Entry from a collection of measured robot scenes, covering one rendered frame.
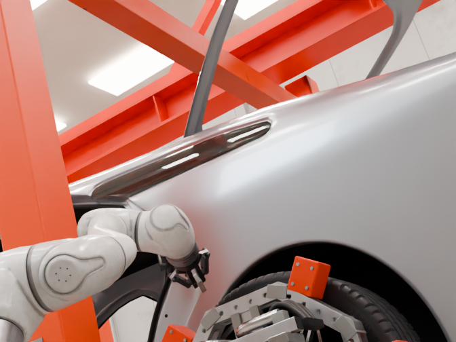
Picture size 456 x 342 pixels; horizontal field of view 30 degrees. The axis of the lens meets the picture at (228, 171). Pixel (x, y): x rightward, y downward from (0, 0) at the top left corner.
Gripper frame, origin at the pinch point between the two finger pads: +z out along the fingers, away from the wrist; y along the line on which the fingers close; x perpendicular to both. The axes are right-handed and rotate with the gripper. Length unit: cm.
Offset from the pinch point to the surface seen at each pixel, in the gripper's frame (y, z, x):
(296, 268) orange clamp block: 19.4, -22.2, -23.7
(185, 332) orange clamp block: -11.4, -5.9, -11.9
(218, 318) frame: -2.7, -12.0, -17.3
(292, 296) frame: 14.3, -19.7, -28.0
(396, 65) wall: 415, 655, 395
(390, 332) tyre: 27, -16, -49
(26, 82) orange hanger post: -5, -22, 79
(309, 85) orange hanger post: 144, 206, 162
